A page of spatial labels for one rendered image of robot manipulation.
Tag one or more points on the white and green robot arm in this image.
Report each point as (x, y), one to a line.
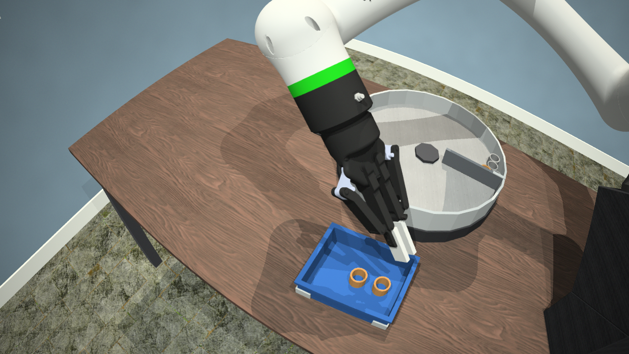
(304, 40)

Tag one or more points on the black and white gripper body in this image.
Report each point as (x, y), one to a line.
(354, 144)

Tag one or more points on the blue plastic crate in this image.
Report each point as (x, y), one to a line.
(325, 276)

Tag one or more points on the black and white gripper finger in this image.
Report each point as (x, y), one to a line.
(392, 189)
(373, 214)

